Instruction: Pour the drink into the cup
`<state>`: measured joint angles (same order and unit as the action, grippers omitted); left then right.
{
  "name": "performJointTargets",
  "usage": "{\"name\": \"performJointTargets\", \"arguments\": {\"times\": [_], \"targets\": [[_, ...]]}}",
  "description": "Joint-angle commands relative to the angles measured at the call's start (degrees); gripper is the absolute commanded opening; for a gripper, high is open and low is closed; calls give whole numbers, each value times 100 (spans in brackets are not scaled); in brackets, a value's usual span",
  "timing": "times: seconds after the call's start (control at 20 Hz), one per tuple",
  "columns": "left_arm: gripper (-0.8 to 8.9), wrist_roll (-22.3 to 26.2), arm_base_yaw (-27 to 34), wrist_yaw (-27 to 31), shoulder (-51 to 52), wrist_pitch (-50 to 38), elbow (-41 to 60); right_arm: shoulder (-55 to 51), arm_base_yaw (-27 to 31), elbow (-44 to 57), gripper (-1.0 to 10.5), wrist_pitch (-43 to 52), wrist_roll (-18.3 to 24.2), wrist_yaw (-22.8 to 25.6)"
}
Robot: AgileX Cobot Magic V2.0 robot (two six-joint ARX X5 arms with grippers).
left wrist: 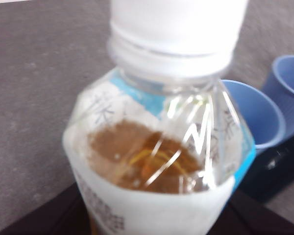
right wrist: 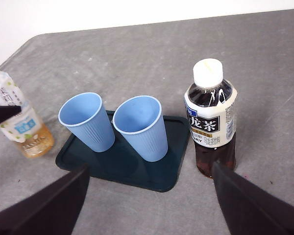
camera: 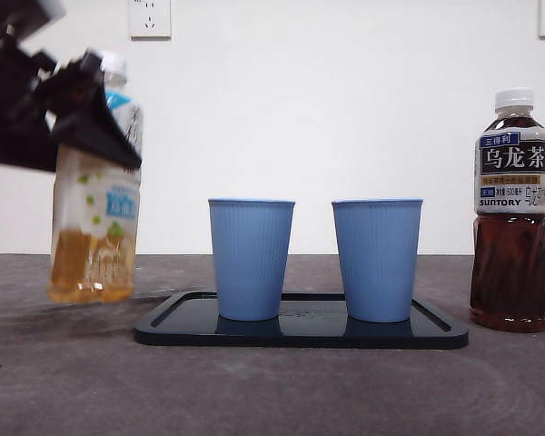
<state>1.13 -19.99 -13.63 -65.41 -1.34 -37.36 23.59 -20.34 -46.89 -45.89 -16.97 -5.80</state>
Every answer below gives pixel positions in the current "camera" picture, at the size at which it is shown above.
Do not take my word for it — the jasmine tea bottle white label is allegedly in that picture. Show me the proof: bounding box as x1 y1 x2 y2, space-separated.
47 49 144 304

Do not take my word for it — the dark oolong tea bottle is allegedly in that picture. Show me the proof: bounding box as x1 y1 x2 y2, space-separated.
470 87 545 333

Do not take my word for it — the blue ribbed plastic cup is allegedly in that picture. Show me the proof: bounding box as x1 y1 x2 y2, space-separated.
207 197 297 322
331 197 424 323

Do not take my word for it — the dark rectangular tray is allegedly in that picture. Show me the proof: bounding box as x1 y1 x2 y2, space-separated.
133 291 470 350

